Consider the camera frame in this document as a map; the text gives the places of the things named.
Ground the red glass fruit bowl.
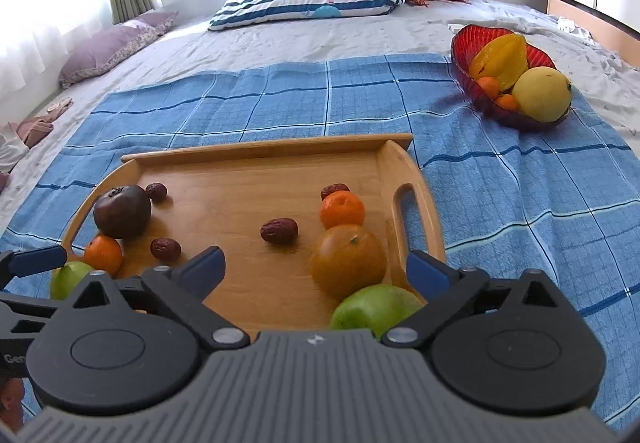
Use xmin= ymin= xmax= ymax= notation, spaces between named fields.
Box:
xmin=451 ymin=24 xmax=571 ymax=132

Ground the yellow mango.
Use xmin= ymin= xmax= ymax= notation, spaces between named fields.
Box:
xmin=511 ymin=66 xmax=572 ymax=123

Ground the wooden tray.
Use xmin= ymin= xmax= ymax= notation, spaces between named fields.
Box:
xmin=62 ymin=133 xmax=447 ymax=341

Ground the blue checked blanket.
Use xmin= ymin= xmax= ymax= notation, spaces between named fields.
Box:
xmin=0 ymin=53 xmax=640 ymax=434

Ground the yellow starfruit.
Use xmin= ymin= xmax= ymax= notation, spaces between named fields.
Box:
xmin=468 ymin=34 xmax=529 ymax=93

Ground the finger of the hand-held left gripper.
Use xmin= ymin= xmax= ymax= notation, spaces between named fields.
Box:
xmin=0 ymin=245 xmax=68 ymax=289
xmin=0 ymin=292 xmax=63 ymax=340

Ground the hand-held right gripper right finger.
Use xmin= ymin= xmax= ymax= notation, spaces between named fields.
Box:
xmin=382 ymin=249 xmax=581 ymax=349

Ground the purple pillow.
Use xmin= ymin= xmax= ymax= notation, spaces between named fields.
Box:
xmin=58 ymin=12 xmax=180 ymax=89

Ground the large dull orange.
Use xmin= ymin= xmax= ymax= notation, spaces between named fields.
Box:
xmin=310 ymin=224 xmax=388 ymax=301

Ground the green apple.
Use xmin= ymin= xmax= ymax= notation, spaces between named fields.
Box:
xmin=330 ymin=284 xmax=426 ymax=339
xmin=50 ymin=260 xmax=96 ymax=301

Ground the wooden bed side board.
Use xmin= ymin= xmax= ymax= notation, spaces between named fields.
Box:
xmin=547 ymin=0 xmax=640 ymax=69

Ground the white crumpled tissue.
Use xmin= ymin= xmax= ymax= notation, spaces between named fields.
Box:
xmin=557 ymin=16 xmax=596 ymax=44

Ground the grey bed sheet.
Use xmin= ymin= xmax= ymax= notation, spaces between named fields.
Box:
xmin=0 ymin=0 xmax=640 ymax=234

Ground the orange mandarin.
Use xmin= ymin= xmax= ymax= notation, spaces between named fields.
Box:
xmin=82 ymin=234 xmax=124 ymax=275
xmin=320 ymin=190 xmax=366 ymax=230

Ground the blue white striped pillow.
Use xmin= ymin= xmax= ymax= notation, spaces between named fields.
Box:
xmin=207 ymin=0 xmax=407 ymax=31

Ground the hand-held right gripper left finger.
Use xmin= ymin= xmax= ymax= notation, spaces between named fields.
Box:
xmin=55 ymin=245 xmax=252 ymax=350

